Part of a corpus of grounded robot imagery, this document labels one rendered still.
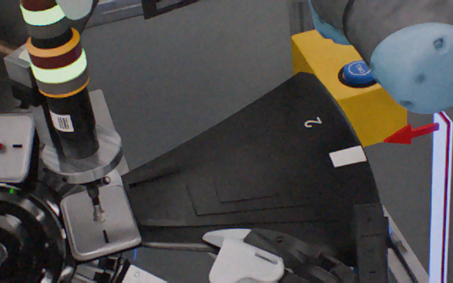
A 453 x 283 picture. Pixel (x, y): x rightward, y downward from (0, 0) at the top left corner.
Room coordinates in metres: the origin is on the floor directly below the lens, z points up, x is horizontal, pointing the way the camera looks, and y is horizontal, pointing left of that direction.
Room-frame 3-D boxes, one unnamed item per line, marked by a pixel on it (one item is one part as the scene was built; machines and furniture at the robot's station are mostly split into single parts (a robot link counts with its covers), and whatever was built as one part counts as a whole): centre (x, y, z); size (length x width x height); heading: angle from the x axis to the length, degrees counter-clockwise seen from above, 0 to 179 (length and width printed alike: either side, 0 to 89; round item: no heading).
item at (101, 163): (0.69, 0.13, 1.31); 0.09 x 0.07 x 0.10; 46
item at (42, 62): (0.68, 0.13, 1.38); 0.04 x 0.04 x 0.01
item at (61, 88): (0.68, 0.13, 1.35); 0.04 x 0.04 x 0.01
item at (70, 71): (0.68, 0.13, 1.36); 0.04 x 0.04 x 0.01
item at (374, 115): (1.04, -0.17, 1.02); 0.16 x 0.10 x 0.11; 11
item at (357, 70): (1.00, -0.18, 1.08); 0.04 x 0.04 x 0.02
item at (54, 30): (0.68, 0.13, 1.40); 0.03 x 0.03 x 0.01
